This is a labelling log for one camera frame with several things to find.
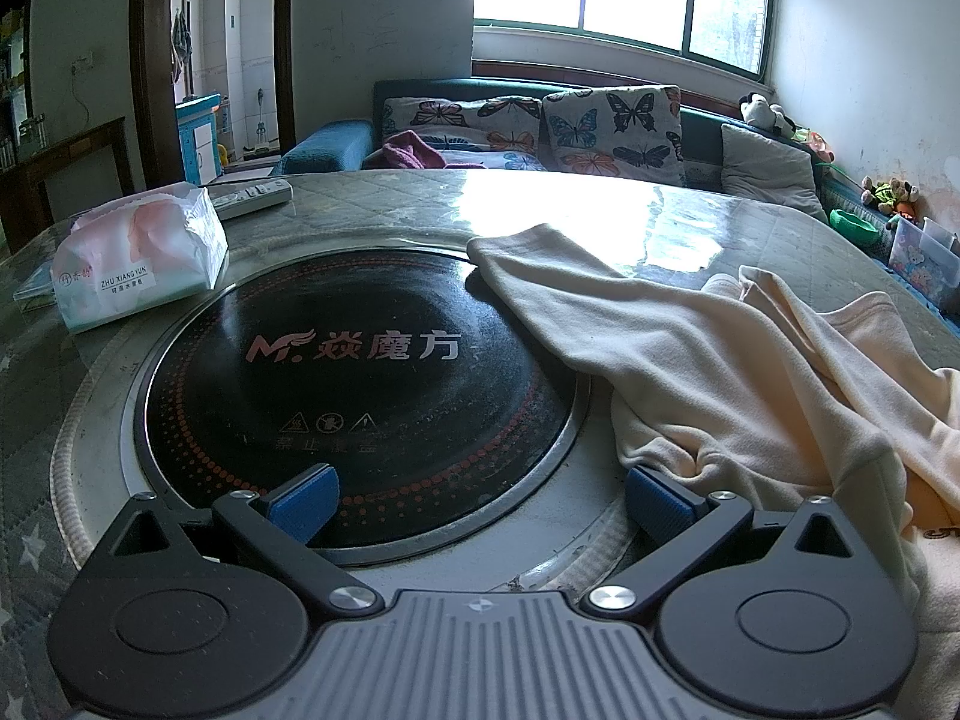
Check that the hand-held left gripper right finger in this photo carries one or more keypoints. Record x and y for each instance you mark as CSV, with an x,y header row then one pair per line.
x,y
660,504

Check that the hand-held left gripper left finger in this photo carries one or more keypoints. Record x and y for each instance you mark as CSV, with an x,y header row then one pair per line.
x,y
304,504

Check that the cream long-sleeve garment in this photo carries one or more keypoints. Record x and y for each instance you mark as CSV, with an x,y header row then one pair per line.
x,y
712,360

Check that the round black induction cooktop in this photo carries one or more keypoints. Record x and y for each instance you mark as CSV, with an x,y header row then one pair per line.
x,y
337,390

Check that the white tissue pack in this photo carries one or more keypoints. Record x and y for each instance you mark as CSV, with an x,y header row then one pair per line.
x,y
135,255

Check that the white remote control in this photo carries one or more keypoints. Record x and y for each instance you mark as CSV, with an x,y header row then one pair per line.
x,y
251,197

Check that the green plastic bowl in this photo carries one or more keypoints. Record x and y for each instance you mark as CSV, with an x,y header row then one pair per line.
x,y
855,229

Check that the grey pillow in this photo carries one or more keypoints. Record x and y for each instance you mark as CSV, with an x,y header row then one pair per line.
x,y
769,165

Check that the clear plastic storage box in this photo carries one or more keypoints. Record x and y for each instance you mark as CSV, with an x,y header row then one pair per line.
x,y
926,259

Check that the teal corner sofa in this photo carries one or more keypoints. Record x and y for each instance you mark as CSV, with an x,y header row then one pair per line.
x,y
330,142

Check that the magenta cloth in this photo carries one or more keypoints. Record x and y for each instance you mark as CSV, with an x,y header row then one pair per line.
x,y
412,150

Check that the tall butterfly print cushion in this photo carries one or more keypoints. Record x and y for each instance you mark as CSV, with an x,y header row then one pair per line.
x,y
607,131

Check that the blue cabinet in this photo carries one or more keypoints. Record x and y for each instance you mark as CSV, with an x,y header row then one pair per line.
x,y
196,135

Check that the small brown plush toy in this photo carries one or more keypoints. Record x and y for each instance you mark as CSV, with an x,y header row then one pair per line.
x,y
889,195

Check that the orange green toy flowers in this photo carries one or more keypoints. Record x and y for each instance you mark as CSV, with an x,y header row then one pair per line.
x,y
814,144

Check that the panda plush toy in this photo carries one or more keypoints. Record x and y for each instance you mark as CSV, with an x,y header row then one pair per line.
x,y
761,114

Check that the dark wooden cabinet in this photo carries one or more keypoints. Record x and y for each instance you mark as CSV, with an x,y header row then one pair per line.
x,y
67,165

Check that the wide butterfly print cushion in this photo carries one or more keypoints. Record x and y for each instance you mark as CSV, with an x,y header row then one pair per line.
x,y
465,120

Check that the hanging grey cloth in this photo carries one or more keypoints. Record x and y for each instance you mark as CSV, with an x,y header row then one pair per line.
x,y
181,45

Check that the wooden display shelf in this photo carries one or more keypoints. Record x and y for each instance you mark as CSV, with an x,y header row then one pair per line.
x,y
15,90

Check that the white wall socket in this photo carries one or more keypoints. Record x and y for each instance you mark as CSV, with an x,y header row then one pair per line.
x,y
84,61

